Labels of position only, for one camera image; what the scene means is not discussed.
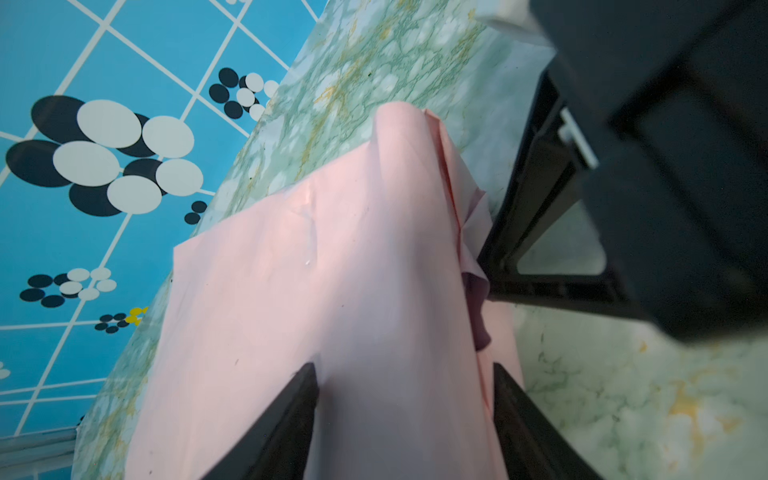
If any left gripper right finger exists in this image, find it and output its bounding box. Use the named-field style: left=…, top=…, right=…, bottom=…
left=493, top=363, right=601, bottom=480

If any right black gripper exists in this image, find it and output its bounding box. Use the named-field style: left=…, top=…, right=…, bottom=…
left=479, top=1, right=767, bottom=341

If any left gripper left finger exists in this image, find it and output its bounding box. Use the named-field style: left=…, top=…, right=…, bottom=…
left=205, top=363, right=319, bottom=480

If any purple wrapping paper sheet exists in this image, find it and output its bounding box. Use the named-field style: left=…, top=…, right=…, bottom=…
left=125, top=102, right=521, bottom=479

